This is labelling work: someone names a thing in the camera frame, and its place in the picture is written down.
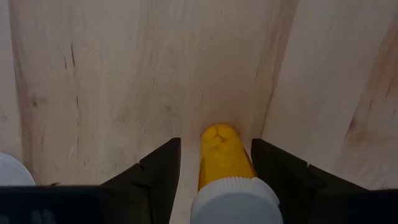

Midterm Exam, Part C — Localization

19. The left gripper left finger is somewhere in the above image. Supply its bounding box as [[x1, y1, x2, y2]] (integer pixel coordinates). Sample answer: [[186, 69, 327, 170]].
[[101, 138, 182, 224]]

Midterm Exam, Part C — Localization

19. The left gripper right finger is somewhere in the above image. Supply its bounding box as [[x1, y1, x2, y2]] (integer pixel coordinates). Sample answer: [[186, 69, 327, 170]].
[[251, 138, 371, 224]]

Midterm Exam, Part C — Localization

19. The small amber medicine bottle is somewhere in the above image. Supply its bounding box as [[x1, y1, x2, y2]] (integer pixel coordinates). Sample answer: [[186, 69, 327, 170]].
[[190, 123, 284, 224]]

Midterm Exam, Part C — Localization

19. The small pale yellow medicine bottle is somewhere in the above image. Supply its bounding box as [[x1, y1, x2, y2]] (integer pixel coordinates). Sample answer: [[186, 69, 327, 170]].
[[0, 151, 36, 187]]

